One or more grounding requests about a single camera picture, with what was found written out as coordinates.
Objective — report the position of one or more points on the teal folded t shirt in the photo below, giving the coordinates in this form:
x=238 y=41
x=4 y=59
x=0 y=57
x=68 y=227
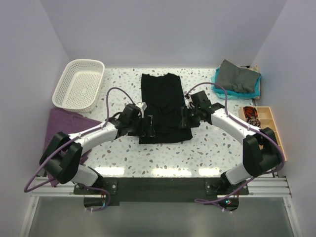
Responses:
x=236 y=95

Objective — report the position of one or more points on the wooden compartment tray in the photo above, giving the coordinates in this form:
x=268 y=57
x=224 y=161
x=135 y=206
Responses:
x=267 y=120

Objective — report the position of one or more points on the white plastic basket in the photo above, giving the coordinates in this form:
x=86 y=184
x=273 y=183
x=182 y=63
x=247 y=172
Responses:
x=79 y=86

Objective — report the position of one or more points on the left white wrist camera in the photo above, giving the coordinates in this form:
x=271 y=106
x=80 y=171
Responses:
x=142 y=106

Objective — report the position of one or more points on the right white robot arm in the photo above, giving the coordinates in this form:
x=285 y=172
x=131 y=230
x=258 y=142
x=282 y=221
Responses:
x=260 y=150

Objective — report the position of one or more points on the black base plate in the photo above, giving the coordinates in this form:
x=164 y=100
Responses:
x=114 y=191

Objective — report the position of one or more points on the black t shirt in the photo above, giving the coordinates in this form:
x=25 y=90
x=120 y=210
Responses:
x=164 y=98

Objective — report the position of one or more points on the purple cloth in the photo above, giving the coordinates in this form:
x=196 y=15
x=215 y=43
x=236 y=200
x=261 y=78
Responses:
x=67 y=122

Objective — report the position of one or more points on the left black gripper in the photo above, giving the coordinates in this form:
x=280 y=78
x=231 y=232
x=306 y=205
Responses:
x=144 y=129

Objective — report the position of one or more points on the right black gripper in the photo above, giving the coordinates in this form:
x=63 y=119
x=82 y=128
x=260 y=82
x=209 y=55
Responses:
x=184 y=122

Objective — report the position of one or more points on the aluminium rail frame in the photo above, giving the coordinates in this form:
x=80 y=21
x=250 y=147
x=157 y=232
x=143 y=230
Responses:
x=261 y=187

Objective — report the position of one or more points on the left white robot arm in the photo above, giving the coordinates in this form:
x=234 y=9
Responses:
x=62 y=157

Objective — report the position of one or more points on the grey folded t shirt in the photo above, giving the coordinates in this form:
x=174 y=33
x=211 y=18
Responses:
x=234 y=78

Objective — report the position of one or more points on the red patterned cloth in tray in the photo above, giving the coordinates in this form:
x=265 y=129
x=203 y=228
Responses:
x=251 y=116

